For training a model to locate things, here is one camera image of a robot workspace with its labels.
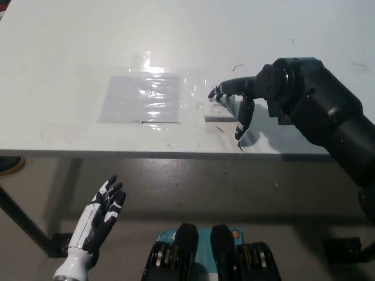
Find black shoe with brown sole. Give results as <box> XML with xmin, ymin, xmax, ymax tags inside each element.
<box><xmin>0</xmin><ymin>156</ymin><xmax>26</xmax><ymax>176</ymax></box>

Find black table leg with foot plate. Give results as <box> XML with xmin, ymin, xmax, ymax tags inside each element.
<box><xmin>0</xmin><ymin>183</ymin><xmax>74</xmax><ymax>258</ymax></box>
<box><xmin>323</xmin><ymin>237</ymin><xmax>375</xmax><ymax>263</ymax></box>

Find clear plastic film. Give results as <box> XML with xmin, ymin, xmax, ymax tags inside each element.
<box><xmin>79</xmin><ymin>52</ymin><xmax>206</xmax><ymax>132</ymax></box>

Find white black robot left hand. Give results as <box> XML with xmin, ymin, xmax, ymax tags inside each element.
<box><xmin>67</xmin><ymin>174</ymin><xmax>127</xmax><ymax>259</ymax></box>

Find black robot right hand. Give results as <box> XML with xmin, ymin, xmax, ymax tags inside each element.
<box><xmin>207</xmin><ymin>63</ymin><xmax>289</xmax><ymax>140</ymax></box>

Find white wall switch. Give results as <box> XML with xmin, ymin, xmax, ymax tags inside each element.
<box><xmin>203</xmin><ymin>84</ymin><xmax>237</xmax><ymax>122</ymax></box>

